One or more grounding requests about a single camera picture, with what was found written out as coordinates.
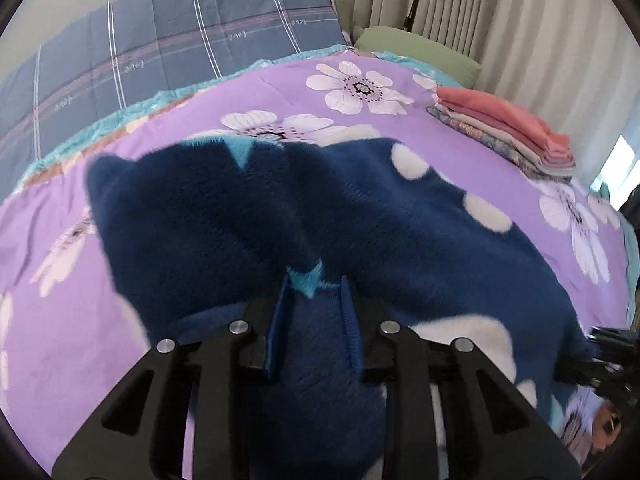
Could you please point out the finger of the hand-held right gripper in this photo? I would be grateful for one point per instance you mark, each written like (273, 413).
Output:
(580, 369)

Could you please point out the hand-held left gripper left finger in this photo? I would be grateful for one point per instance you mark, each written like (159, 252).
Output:
(280, 327)

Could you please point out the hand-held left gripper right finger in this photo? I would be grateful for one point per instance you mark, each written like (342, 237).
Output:
(348, 332)

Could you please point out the navy fleece pajama garment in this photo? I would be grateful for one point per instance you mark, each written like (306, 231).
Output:
(250, 220)

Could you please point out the stack of folded clothes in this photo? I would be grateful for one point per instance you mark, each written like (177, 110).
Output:
(452, 119)

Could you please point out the purple floral bed sheet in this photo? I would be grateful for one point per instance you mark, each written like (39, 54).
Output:
(75, 340)

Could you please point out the bright window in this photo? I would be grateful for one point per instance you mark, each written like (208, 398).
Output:
(622, 165)

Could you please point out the beige folded garment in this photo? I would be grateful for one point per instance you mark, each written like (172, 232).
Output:
(505, 135)

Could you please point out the pink folded garment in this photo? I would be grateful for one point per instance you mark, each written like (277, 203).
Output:
(495, 110)

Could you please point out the green pillow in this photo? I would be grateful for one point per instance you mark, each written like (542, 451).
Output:
(425, 47)

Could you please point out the blue plaid quilt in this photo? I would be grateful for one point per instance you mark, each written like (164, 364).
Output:
(150, 35)

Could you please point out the beige curtain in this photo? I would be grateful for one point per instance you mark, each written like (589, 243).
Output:
(525, 20)

